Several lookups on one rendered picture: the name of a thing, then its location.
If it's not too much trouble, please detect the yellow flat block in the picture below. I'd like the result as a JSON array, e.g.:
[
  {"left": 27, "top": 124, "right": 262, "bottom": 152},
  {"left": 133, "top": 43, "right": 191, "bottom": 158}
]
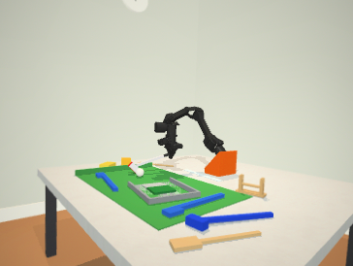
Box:
[{"left": 99, "top": 162, "right": 116, "bottom": 168}]

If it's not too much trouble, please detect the white golf ball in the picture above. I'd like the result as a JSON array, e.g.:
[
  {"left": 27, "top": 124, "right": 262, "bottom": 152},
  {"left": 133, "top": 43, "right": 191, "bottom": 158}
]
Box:
[{"left": 136, "top": 168, "right": 144, "bottom": 177}]

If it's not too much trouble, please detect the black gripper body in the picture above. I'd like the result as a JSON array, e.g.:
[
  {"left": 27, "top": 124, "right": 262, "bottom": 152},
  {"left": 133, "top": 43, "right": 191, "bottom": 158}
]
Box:
[{"left": 165, "top": 133, "right": 183, "bottom": 149}]

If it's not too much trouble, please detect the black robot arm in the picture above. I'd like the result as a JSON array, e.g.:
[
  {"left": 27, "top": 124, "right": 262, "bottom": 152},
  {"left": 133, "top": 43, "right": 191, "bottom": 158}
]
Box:
[{"left": 154, "top": 107, "right": 226, "bottom": 154}]

